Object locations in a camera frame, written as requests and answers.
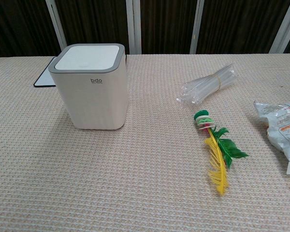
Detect white square box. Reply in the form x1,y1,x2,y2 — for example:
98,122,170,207
48,43,127,131

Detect green yellow feather shuttlecock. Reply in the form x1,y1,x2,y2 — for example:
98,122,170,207
192,109,249,196

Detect beige woven tablecloth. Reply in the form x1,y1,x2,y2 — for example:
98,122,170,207
0,52,290,232

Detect dark pleated curtain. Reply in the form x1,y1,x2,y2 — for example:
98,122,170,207
0,0,290,58

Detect black-framed whiteboard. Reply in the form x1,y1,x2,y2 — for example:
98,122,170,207
33,56,59,88

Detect silver snack bag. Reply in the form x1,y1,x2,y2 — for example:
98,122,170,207
253,101,290,175

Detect clear plastic cable bag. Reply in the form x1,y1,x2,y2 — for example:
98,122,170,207
176,62,240,106

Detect white metal frame post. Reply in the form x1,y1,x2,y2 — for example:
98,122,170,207
45,0,62,57
189,0,205,54
125,0,142,55
271,0,290,53

